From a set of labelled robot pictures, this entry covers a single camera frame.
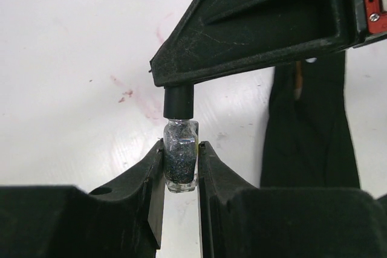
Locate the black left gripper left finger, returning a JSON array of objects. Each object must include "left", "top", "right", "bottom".
[{"left": 1, "top": 141, "right": 164, "bottom": 257}]

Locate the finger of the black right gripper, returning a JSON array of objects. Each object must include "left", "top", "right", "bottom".
[{"left": 151, "top": 0, "right": 366, "bottom": 87}]

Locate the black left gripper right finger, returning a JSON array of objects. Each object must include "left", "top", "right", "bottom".
[{"left": 198, "top": 141, "right": 386, "bottom": 257}]

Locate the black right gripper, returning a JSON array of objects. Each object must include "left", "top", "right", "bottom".
[{"left": 353, "top": 0, "right": 386, "bottom": 48}]

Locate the glitter nail polish bottle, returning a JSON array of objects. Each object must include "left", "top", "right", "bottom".
[{"left": 163, "top": 120, "right": 199, "bottom": 193}]

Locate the black sleeve forearm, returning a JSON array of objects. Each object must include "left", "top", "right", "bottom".
[{"left": 259, "top": 51, "right": 360, "bottom": 189}]

